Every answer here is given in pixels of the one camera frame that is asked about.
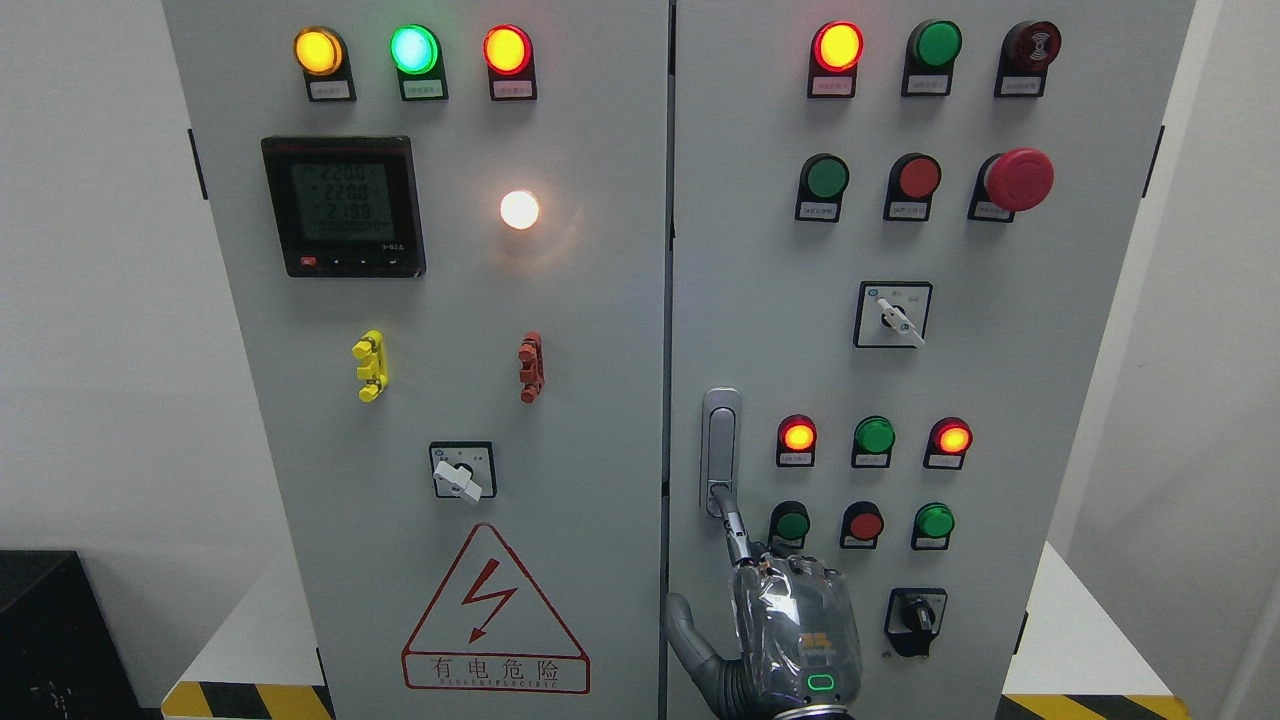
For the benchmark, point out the grey cabinet door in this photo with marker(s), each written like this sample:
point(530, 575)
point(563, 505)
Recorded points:
point(767, 305)
point(577, 472)

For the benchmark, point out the yellow indicator light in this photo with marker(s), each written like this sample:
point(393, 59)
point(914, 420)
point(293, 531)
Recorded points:
point(324, 60)

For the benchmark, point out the white lit indicator light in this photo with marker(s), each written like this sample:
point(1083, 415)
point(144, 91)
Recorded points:
point(519, 209)

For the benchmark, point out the green button second row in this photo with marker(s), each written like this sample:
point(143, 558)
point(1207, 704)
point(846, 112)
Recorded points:
point(823, 179)

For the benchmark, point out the red lit indicator light left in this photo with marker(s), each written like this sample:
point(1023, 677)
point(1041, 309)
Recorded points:
point(510, 64)

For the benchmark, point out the green button top right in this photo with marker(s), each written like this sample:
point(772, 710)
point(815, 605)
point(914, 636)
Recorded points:
point(930, 57)

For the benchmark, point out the red lit light third row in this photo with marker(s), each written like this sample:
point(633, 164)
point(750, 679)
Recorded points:
point(947, 444)
point(796, 442)

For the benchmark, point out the red emergency stop button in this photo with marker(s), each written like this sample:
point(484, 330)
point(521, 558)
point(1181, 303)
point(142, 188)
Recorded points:
point(1012, 181)

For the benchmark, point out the yellow terminal connector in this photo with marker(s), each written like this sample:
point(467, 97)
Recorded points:
point(369, 352)

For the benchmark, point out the white platform hazard stripes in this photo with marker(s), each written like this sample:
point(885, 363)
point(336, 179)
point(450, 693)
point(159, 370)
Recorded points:
point(1073, 662)

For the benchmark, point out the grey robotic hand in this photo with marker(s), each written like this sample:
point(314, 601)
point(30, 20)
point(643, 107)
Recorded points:
point(800, 650)

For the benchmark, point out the upper right rotary switch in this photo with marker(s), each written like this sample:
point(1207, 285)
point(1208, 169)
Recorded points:
point(892, 314)

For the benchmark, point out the black digital power meter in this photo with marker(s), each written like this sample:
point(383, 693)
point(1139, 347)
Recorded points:
point(345, 206)

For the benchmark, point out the green button fourth row left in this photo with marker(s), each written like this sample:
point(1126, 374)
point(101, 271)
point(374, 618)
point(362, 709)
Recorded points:
point(790, 524)

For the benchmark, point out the red terminal connector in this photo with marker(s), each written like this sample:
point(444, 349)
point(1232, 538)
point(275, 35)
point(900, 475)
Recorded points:
point(531, 373)

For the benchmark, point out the green button fourth row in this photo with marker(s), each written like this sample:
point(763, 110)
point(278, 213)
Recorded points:
point(933, 525)
point(790, 524)

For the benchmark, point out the red lit light top right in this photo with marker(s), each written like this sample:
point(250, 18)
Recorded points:
point(837, 47)

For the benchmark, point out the red lit light third row right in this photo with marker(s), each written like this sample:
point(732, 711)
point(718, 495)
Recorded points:
point(947, 444)

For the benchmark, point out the green button fourth row right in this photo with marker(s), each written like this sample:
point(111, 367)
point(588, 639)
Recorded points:
point(933, 525)

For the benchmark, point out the red button second row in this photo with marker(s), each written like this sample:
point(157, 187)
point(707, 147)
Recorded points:
point(910, 188)

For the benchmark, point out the green lit indicator light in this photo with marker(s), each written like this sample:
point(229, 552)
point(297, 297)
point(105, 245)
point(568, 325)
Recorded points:
point(418, 57)

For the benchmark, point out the grey left cabinet door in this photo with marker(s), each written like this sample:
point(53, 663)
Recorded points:
point(577, 472)

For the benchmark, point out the red button fourth row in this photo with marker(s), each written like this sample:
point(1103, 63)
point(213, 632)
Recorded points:
point(862, 526)

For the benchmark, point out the grey right cabinet door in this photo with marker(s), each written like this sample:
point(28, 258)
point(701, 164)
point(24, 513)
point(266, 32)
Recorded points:
point(767, 305)

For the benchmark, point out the silver door handle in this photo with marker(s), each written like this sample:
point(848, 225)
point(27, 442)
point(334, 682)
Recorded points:
point(720, 410)

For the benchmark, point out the left door rotary switch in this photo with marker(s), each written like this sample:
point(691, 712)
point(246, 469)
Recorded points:
point(463, 469)

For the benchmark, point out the green button third row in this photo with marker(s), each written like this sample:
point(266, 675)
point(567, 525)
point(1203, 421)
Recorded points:
point(872, 443)

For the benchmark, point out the black box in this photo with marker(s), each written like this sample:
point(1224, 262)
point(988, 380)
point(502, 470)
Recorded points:
point(58, 660)

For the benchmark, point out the dark red buzzer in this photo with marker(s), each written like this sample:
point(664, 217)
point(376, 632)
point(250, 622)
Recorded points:
point(1028, 51)

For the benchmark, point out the red high voltage warning sticker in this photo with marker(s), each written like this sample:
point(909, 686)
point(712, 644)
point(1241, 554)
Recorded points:
point(489, 627)

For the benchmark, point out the lower right rotary switch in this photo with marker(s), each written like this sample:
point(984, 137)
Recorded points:
point(914, 618)

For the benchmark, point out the red lit light third row left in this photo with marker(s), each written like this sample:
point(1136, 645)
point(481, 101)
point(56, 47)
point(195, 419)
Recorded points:
point(796, 442)

